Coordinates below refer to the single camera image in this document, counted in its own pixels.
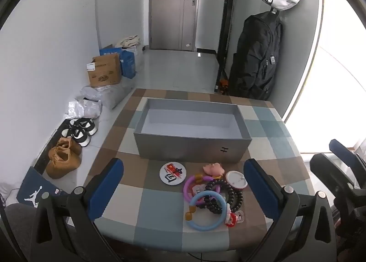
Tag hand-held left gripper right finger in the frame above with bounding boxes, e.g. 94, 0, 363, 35
243, 158, 341, 262

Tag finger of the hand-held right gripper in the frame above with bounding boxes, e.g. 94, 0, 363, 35
329, 138, 366, 165
310, 153, 366, 191

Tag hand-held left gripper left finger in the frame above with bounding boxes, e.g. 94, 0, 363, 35
30, 158, 125, 262

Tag black bead bracelet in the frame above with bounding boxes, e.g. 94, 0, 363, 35
200, 188, 244, 214
204, 179, 233, 213

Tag red white charm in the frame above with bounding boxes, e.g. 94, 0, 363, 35
224, 212, 239, 227

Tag light blue ring bracelet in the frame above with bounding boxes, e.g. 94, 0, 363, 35
184, 190, 229, 232

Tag white round printed badge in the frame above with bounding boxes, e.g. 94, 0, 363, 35
159, 162, 187, 185

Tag grey cardboard box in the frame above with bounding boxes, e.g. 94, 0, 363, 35
133, 98, 253, 164

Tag tan boot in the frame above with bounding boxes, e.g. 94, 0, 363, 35
56, 136, 82, 155
46, 148, 82, 179

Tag pink pig toy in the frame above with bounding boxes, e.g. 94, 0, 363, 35
203, 162, 225, 178

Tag checkered tablecloth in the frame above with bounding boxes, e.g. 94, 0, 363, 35
83, 88, 315, 254

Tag black white sneaker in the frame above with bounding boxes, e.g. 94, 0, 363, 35
69, 117, 99, 137
61, 126, 90, 147

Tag black shoe mat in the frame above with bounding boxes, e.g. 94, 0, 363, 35
34, 116, 75, 177

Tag dark blue shoebox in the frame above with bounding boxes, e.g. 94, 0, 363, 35
16, 166, 70, 208

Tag white parcel bag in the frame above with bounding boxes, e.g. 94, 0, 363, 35
65, 99, 102, 119

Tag grey parcel bag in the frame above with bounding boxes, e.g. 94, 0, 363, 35
76, 80, 135, 109

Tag person's grey trousers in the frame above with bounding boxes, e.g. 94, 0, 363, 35
4, 203, 39, 262

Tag brown cardboard box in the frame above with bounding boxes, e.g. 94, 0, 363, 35
86, 53, 123, 88

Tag blue paper bag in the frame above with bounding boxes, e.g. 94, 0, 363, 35
120, 49, 136, 79

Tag black backpack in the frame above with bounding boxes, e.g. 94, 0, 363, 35
229, 10, 283, 101

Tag clear plastic bag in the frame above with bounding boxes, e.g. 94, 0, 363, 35
126, 45, 145, 71

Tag blue cardboard box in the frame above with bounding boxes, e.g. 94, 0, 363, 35
99, 45, 123, 57

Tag beige cloth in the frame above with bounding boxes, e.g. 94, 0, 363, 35
115, 34, 141, 49

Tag black metal rack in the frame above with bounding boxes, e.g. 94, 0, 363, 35
214, 0, 239, 94

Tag grey door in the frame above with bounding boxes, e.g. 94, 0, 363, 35
149, 0, 202, 51

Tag purple ring bracelet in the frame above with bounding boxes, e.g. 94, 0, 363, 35
183, 173, 221, 202

